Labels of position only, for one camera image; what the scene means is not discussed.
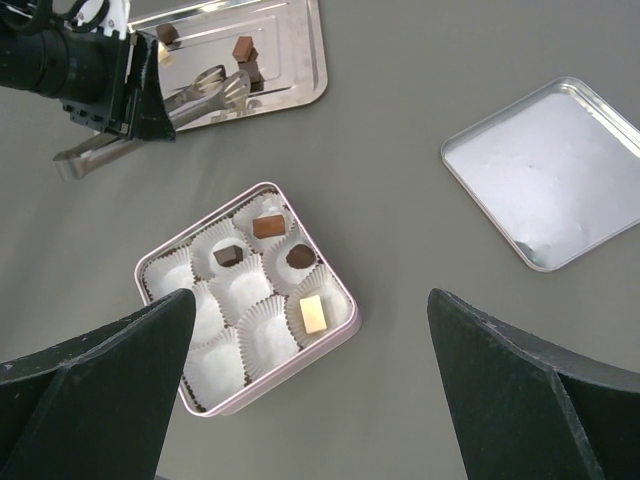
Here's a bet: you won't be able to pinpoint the dark brown small chocolate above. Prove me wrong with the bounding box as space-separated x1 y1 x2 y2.
156 23 179 45

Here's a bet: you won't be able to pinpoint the white paper cup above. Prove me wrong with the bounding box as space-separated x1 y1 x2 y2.
184 328 245 410
232 192 295 252
142 247 195 300
208 254 274 325
190 282 225 350
285 265 353 348
190 219 251 280
236 295 299 381
263 231 318 294

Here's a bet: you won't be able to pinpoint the metal tongs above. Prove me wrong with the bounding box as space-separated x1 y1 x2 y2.
53 66 251 181

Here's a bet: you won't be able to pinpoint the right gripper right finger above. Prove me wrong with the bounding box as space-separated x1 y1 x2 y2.
427 288 639 479

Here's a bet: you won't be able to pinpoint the pink square tin box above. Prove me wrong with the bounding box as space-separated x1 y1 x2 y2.
134 182 361 418

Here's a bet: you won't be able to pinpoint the dark chocolate tall piece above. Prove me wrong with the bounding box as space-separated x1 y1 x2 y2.
213 244 244 268

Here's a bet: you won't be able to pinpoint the dark round chocolate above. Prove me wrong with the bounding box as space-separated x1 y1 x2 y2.
285 243 316 270

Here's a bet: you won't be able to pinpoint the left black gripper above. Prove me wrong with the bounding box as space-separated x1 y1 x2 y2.
58 32 176 142

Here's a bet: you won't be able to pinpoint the silver metal tray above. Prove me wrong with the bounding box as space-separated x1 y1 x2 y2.
129 1 328 131

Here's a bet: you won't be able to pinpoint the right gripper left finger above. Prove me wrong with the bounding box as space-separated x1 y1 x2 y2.
1 289 195 479

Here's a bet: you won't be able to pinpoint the milk brown chocolate block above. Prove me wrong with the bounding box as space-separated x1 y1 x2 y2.
232 36 258 63

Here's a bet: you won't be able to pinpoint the dark chocolate cube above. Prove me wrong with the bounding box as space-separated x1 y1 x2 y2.
237 61 264 93

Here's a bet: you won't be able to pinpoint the white chocolate small cube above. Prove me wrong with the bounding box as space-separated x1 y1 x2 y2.
157 43 172 67

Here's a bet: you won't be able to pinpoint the silver tin lid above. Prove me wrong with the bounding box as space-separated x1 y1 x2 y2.
440 76 639 273

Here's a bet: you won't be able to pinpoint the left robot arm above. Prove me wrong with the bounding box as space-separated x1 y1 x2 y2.
1 0 176 141

